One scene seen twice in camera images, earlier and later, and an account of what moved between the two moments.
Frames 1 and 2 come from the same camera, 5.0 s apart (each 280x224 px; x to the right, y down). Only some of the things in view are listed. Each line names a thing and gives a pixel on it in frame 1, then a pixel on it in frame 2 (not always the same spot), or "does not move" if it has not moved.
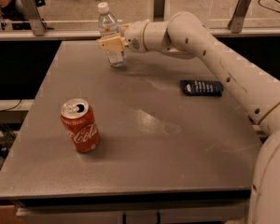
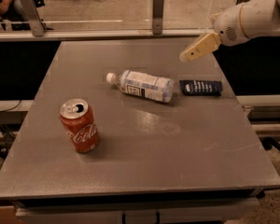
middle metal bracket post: x=160 y=6 does not move
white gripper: x=133 y=35 → x=228 y=26
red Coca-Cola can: x=79 y=119 does not move
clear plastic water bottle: x=107 y=27 → x=144 y=85
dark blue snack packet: x=202 y=88 does not move
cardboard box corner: x=6 y=214 does not move
